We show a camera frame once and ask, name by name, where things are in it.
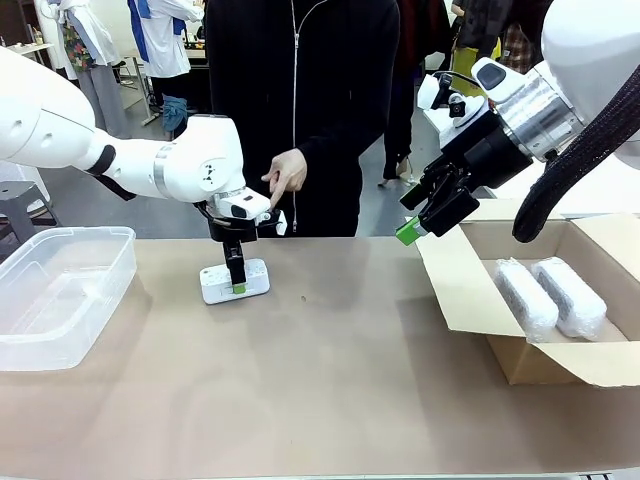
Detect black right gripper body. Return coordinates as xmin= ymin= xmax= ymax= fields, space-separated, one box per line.
xmin=424 ymin=126 xmax=535 ymax=192

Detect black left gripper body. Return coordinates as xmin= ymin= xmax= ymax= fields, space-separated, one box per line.
xmin=207 ymin=214 xmax=259 ymax=245

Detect unwrapped white clock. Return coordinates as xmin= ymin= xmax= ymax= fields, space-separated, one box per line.
xmin=199 ymin=257 xmax=272 ymax=306

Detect bubble-wrapped white clock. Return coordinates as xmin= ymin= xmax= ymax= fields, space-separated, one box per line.
xmin=492 ymin=257 xmax=560 ymax=344

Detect bubble-wrapped clock showing display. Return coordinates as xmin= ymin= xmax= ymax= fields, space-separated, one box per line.
xmin=530 ymin=256 xmax=609 ymax=343

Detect person's right forearm black sleeve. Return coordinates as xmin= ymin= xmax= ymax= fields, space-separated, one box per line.
xmin=292 ymin=127 xmax=364 ymax=169

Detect person's right hand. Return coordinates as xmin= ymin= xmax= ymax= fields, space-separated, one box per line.
xmin=261 ymin=149 xmax=308 ymax=210

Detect brown cardboard box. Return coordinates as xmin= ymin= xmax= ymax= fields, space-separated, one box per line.
xmin=414 ymin=198 xmax=640 ymax=389

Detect plaid shirt orange skirt mannequin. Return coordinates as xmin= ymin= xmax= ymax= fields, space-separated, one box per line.
xmin=499 ymin=22 xmax=544 ymax=72

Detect hanging blue denim garment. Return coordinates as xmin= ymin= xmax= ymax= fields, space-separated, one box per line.
xmin=163 ymin=94 xmax=191 ymax=142

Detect person torso black hoodie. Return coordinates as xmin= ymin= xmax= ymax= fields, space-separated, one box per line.
xmin=204 ymin=0 xmax=401 ymax=239

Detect clear plastic bin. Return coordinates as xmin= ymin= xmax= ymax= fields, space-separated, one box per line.
xmin=0 ymin=225 xmax=138 ymax=372

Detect person in white coat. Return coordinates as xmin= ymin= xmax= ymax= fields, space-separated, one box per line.
xmin=127 ymin=0 xmax=207 ymax=121

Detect grey plastic stool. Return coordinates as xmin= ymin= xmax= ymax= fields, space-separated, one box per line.
xmin=0 ymin=180 xmax=62 ymax=242

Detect mannequin white coat grey trousers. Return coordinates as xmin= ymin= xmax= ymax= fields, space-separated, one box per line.
xmin=39 ymin=0 xmax=134 ymax=142

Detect light wooden background desk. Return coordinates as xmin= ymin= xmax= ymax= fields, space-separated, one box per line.
xmin=0 ymin=42 xmax=56 ymax=66

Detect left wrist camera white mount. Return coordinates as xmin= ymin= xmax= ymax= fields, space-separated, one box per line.
xmin=256 ymin=209 xmax=288 ymax=237

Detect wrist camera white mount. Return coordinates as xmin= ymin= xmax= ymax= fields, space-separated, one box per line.
xmin=256 ymin=209 xmax=288 ymax=237
xmin=417 ymin=71 xmax=490 ymax=135

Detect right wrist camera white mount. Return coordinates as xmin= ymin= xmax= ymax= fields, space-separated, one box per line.
xmin=417 ymin=71 xmax=490 ymax=135

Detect black braided cable sleeve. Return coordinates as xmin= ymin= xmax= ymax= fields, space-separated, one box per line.
xmin=512 ymin=64 xmax=640 ymax=245

